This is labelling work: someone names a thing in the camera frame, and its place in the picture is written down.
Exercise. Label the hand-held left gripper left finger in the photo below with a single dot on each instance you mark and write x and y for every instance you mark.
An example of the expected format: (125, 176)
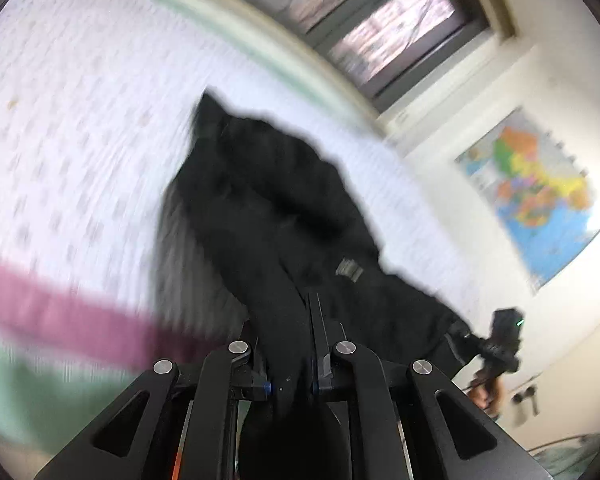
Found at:
(252, 375)

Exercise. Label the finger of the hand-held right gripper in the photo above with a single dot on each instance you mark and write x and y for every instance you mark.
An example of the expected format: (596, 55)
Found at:
(472, 344)

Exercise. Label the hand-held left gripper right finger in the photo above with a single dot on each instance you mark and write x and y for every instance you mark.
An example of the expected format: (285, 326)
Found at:
(322, 350)

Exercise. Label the black hooded jacket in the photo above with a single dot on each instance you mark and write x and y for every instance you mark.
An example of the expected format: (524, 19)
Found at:
(280, 200)

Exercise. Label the person's right hand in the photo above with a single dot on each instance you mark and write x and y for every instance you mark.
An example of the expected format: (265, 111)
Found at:
(487, 395)

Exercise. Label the pale green cloth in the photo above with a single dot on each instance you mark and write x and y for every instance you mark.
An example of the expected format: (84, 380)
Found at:
(575, 457)

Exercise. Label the floral bedspread with pink border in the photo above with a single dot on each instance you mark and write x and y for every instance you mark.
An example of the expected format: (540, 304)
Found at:
(80, 135)

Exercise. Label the beige windowsill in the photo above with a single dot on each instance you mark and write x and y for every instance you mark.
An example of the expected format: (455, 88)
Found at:
(290, 55)

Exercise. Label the grey framed window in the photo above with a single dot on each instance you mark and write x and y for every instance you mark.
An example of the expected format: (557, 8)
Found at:
(380, 25)

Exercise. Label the colourful wall map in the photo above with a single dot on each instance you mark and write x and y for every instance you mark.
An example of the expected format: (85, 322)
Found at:
(535, 195)

